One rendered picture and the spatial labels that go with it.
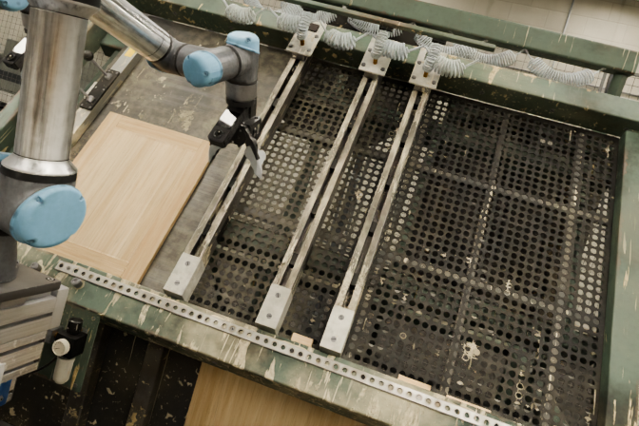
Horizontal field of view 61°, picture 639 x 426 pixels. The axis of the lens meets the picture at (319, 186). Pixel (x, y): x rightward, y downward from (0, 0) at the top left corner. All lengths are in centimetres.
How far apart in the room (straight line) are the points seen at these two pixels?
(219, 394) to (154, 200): 66
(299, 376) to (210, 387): 44
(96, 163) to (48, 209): 105
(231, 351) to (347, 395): 33
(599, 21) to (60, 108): 622
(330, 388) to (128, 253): 74
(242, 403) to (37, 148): 115
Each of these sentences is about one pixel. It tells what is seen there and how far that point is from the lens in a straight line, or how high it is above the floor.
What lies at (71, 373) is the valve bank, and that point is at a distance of 180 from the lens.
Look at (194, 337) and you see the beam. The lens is 160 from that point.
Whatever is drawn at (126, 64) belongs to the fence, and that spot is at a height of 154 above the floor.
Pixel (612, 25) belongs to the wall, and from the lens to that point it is 679.
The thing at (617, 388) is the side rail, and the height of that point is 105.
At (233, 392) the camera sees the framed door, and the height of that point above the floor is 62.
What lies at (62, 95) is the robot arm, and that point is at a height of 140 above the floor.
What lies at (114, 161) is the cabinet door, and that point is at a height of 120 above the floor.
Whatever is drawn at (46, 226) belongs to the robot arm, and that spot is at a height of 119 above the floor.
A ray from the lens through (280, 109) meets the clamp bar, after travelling 196.
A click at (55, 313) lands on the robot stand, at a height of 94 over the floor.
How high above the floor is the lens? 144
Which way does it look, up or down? 4 degrees down
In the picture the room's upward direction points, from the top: 16 degrees clockwise
